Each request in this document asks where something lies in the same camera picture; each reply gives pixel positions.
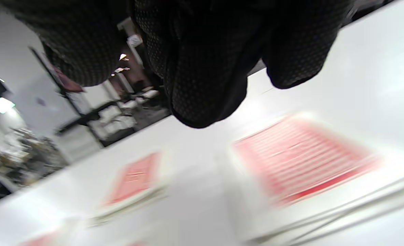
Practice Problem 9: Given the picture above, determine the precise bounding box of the ceiling light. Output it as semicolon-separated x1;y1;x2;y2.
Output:
0;96;16;114

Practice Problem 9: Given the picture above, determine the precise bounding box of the person's right hand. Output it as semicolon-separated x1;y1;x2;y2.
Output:
0;0;356;129

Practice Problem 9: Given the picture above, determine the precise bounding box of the pile of dealt red-backed cards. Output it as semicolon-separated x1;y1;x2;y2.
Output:
87;150;172;228
17;230;64;246
228;111;404;246

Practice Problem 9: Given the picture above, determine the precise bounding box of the black monitor pole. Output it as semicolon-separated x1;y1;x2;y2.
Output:
29;46;86;118

